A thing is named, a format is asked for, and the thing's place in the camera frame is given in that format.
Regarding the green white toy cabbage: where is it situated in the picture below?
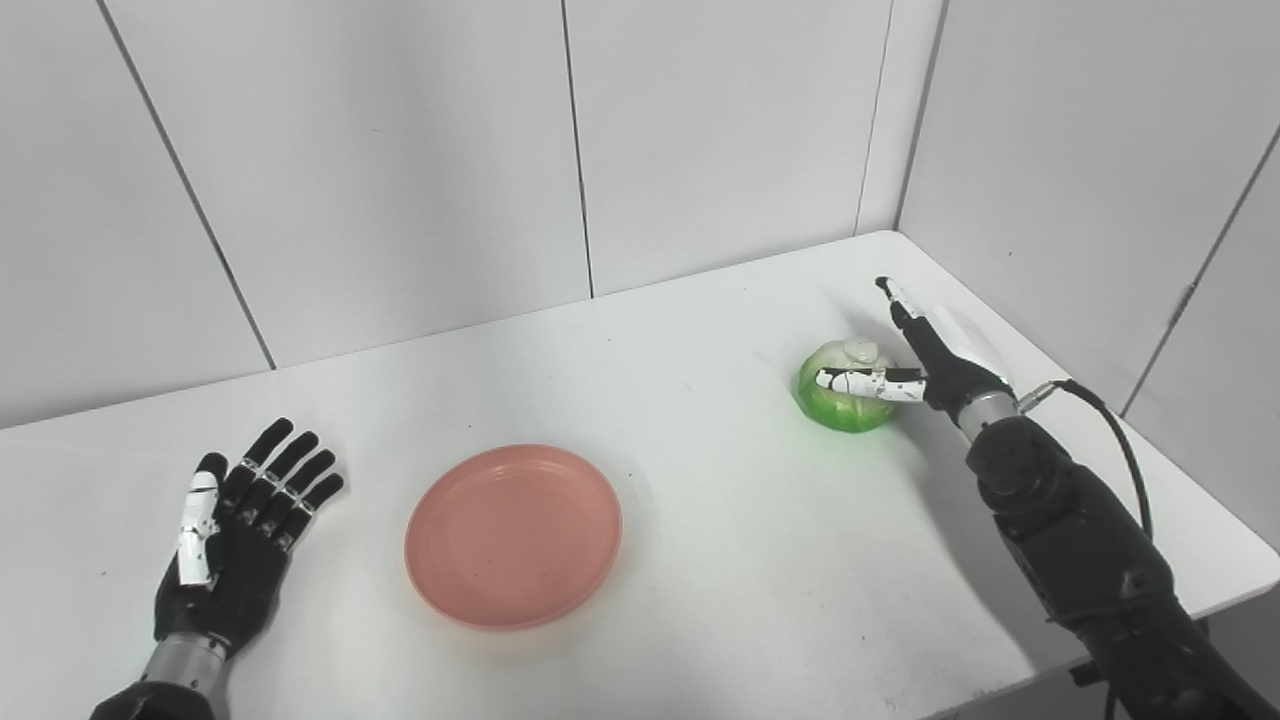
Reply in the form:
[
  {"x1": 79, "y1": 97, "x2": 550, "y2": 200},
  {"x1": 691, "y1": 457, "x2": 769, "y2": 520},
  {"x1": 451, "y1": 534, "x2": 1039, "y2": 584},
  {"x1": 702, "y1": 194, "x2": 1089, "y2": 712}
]
[{"x1": 797, "y1": 339, "x2": 901, "y2": 434}]

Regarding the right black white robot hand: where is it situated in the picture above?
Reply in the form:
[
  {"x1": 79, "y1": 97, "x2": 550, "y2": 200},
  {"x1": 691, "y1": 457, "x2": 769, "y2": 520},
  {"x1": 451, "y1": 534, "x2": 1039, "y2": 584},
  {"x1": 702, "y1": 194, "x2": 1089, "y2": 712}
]
[{"x1": 815, "y1": 276, "x2": 1016, "y2": 421}]

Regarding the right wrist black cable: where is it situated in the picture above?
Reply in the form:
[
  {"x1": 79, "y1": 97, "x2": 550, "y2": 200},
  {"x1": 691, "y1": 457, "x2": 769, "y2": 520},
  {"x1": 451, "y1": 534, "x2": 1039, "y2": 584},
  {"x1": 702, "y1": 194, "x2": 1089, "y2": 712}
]
[{"x1": 1018, "y1": 378, "x2": 1156, "y2": 546}]

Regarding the pink round plate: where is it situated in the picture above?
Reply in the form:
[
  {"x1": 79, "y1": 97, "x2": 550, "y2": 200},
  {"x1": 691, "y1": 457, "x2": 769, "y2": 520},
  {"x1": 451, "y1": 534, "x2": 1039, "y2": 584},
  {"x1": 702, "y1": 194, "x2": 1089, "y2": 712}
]
[{"x1": 404, "y1": 444, "x2": 624, "y2": 632}]

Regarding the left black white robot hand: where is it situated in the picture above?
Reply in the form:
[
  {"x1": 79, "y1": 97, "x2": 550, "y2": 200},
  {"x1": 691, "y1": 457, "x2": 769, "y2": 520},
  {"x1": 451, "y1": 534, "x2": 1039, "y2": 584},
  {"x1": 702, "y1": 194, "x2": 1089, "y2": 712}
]
[{"x1": 152, "y1": 418, "x2": 346, "y2": 661}]

